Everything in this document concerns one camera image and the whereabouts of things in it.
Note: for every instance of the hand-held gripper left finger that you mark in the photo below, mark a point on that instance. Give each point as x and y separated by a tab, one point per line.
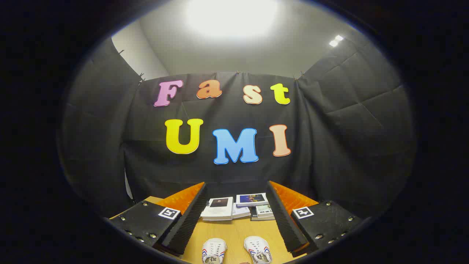
187	223

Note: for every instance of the black backdrop cloth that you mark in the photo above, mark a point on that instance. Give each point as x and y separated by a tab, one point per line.
322	146

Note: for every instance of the dark grey book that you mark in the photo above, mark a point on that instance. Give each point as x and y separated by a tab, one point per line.
253	218

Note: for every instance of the white book with portrait cover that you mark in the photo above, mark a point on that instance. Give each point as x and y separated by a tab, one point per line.
219	211

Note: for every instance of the thin white booklet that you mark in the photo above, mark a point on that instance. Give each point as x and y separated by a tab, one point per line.
241	212

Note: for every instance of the white book with blue picture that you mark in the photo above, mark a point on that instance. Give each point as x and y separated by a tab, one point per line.
252	200

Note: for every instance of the pale teal cover book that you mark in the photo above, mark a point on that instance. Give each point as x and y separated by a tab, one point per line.
264	211

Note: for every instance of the large ceiling light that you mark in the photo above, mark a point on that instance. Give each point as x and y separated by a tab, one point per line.
231	16

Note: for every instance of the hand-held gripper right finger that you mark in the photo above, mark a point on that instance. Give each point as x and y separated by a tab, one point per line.
284	220

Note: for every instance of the white canvas shoe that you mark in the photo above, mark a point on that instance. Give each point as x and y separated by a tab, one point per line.
214	249
256	247

